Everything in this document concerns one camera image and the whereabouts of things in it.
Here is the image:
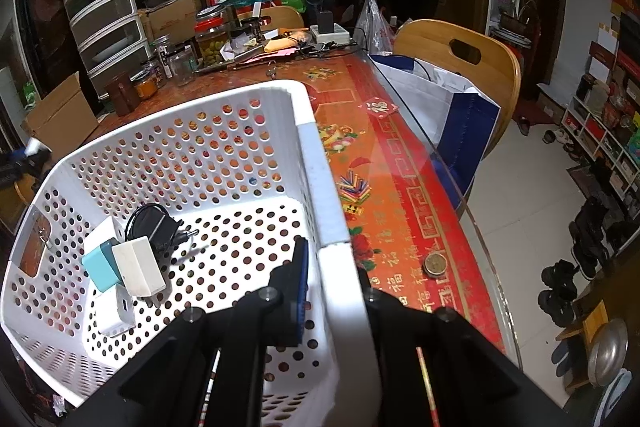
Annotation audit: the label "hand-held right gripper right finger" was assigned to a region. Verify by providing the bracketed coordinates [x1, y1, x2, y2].
[357, 264, 567, 427]

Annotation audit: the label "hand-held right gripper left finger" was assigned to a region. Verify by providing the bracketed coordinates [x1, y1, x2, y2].
[65, 237, 311, 427]

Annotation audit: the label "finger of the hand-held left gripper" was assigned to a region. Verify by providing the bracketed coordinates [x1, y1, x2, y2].
[0, 147, 54, 182]

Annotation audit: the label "white perforated plastic basket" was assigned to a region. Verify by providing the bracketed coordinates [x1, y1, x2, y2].
[0, 80, 378, 427]

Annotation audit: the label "teal charger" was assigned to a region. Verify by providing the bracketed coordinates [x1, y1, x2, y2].
[81, 241, 124, 293]

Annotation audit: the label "black power adapter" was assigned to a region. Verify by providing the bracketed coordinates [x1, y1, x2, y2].
[125, 203, 199, 259]

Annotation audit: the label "white cube charger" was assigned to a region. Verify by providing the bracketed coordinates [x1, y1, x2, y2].
[111, 235, 167, 297]

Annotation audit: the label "open cardboard box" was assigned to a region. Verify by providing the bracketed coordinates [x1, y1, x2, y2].
[21, 72, 100, 159]

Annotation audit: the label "round brass coin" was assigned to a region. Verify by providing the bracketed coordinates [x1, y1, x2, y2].
[424, 255, 447, 279]

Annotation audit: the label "brown ceramic mug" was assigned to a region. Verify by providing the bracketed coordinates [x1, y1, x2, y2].
[104, 72, 141, 117]

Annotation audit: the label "small orange jar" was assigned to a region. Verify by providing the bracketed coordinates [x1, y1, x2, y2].
[131, 70, 159, 101]

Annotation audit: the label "white stacked drawer tower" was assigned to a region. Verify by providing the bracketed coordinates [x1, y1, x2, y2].
[59, 0, 151, 81]

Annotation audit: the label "black shoes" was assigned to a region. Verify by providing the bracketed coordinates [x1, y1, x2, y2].
[570, 197, 614, 281]
[537, 259, 581, 328]

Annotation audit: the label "empty glass jar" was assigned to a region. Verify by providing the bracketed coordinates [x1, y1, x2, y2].
[167, 47, 199, 87]

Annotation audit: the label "red paper square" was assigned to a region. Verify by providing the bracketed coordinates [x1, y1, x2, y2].
[357, 97, 400, 119]

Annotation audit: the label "brown cardboard box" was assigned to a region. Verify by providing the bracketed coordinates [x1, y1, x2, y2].
[145, 0, 204, 43]

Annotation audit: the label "white and blue shopping bag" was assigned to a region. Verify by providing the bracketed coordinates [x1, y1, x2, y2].
[370, 54, 503, 209]

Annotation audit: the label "pickle jar with red lid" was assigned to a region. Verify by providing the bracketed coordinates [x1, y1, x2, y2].
[194, 14, 232, 68]

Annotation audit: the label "round metal basin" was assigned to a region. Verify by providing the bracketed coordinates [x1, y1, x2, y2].
[587, 318, 629, 388]

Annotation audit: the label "white plastic bag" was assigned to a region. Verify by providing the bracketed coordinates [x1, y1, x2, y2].
[356, 0, 396, 56]

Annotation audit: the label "wooden chair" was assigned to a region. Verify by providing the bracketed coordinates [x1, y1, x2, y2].
[237, 6, 305, 31]
[394, 20, 521, 158]

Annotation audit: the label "white storage shelf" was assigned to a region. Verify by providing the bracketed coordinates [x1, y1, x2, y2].
[560, 12, 640, 208]

